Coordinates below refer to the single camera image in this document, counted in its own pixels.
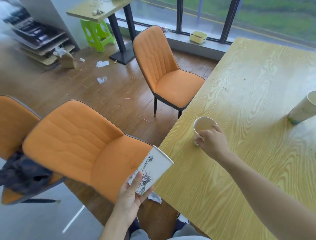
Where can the person's grey trousers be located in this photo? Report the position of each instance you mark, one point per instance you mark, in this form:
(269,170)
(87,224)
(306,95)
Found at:
(190,233)

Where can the yellow plastic box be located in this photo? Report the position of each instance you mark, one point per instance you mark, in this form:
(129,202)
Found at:
(198,37)

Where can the plain white paper cup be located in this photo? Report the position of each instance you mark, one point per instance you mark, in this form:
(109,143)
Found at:
(201,124)

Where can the person's right hand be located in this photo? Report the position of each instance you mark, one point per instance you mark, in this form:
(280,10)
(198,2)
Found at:
(216,144)

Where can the brown paper bag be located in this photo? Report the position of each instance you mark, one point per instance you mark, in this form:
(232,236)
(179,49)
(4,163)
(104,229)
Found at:
(68,60)

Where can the person's left hand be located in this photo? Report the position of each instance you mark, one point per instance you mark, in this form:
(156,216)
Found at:
(127,201)

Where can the crumpled white paper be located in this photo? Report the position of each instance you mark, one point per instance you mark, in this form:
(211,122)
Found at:
(155,197)

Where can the pile of shell scraps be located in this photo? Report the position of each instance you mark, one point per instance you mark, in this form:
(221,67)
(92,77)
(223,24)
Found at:
(97,11)

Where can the small wooden table black leg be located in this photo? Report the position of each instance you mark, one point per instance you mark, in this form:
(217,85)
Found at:
(98,6)

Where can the person's right forearm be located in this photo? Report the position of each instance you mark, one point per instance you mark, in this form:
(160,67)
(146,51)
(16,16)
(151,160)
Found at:
(266,197)

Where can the person's left forearm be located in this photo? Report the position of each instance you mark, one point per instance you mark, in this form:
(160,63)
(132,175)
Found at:
(118,226)

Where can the person's right thumb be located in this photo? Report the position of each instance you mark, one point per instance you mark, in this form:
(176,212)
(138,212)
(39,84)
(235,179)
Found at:
(203,133)

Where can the stack of cardboard sheets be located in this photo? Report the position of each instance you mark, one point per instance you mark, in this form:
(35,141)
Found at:
(37,39)

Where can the person's dark shoe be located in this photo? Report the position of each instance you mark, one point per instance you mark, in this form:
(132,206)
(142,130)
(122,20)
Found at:
(134,226)
(178,226)

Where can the white paper cup green base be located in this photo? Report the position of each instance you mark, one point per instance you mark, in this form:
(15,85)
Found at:
(303,108)

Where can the dark cloth garment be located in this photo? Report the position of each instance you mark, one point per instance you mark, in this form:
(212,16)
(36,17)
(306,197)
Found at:
(22,170)

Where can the person's left thumb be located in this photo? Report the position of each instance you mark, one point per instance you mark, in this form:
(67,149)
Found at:
(139,184)

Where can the printed white paper cup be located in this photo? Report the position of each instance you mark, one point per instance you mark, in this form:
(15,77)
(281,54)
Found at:
(158,163)

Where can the green plastic stool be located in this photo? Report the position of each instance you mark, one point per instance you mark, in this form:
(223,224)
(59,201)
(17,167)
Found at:
(97,34)

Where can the clear plastic bottle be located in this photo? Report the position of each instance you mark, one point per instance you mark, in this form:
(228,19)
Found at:
(167,29)

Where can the orange upholstered chair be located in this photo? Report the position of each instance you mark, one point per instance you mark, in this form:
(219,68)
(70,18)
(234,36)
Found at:
(170,84)
(13,121)
(81,141)

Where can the black window frame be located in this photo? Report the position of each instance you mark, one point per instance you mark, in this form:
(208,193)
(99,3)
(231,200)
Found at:
(229,19)

